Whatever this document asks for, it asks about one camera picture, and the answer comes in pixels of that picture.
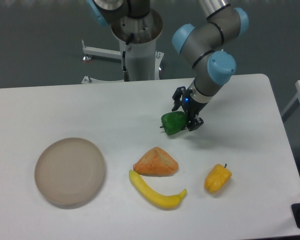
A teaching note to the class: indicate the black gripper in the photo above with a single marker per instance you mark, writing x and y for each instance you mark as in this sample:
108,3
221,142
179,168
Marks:
192,102

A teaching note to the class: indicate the green bell pepper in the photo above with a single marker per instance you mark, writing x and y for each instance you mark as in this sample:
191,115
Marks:
173,122

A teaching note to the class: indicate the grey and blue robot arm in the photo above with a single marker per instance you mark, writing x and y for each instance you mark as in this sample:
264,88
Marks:
200,47

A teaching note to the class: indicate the yellow orange bell pepper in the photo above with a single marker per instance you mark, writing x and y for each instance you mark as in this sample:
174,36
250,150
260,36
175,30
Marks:
217,178

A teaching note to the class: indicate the orange triangular bread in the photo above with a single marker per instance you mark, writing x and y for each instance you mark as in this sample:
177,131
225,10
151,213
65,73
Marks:
156,162

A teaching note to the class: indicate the yellow banana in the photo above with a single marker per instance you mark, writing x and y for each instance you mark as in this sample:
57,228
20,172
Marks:
166,202

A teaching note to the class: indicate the beige round plate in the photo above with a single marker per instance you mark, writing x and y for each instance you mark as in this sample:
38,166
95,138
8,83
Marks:
70,172

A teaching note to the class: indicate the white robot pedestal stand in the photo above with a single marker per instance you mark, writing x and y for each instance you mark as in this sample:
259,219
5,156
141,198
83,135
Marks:
137,38

